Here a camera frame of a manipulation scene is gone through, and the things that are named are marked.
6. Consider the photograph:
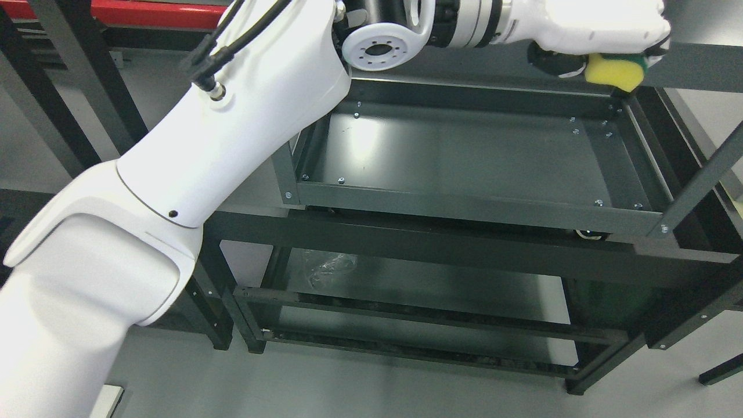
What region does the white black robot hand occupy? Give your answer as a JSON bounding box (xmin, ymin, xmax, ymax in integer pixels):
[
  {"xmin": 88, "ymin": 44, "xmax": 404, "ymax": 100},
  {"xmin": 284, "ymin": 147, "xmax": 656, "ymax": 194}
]
[{"xmin": 490, "ymin": 1, "xmax": 671, "ymax": 78}]

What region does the green yellow sponge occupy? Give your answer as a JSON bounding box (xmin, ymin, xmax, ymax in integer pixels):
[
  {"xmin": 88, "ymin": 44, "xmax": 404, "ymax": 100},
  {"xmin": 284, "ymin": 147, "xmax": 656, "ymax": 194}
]
[{"xmin": 583, "ymin": 53, "xmax": 648, "ymax": 93}]

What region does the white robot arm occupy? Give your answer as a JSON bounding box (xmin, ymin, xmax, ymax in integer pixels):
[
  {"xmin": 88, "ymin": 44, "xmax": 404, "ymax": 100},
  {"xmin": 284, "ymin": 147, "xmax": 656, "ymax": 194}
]
[{"xmin": 2, "ymin": 1, "xmax": 351, "ymax": 417}]

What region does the dark grey shelf cart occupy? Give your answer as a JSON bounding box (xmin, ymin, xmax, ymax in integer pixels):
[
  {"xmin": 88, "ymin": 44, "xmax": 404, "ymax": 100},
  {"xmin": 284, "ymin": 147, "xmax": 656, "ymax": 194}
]
[{"xmin": 194, "ymin": 77, "xmax": 741, "ymax": 395}]

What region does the black metal shelf rack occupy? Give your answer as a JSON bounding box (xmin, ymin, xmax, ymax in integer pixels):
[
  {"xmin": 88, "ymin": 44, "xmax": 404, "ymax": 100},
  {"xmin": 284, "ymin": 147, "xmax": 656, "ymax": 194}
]
[{"xmin": 0, "ymin": 0, "xmax": 233, "ymax": 350}]

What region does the clear plastic bag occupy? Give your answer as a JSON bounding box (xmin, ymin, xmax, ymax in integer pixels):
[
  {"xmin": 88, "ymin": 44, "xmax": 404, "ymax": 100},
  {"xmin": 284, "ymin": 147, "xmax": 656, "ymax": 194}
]
[{"xmin": 301, "ymin": 249, "xmax": 358, "ymax": 289}]

